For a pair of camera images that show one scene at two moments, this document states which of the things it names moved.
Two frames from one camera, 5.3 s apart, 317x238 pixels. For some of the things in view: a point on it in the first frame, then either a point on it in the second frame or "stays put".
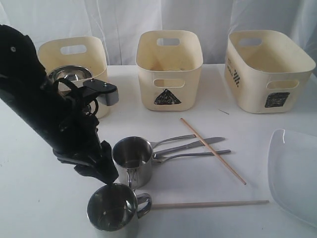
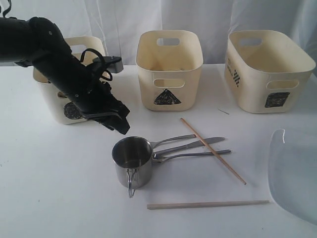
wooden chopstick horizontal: (154, 206) stays put
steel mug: (132, 156) stays put
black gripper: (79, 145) to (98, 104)
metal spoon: (159, 159) stays put
